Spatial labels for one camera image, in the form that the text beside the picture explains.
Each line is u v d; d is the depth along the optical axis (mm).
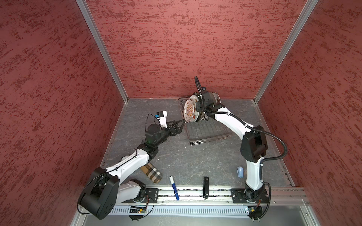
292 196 757
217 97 960
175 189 756
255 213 716
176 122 696
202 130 1002
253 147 515
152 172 790
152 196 740
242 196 739
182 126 727
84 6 709
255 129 516
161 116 699
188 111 1029
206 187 772
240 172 798
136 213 725
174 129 697
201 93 696
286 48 875
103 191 405
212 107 667
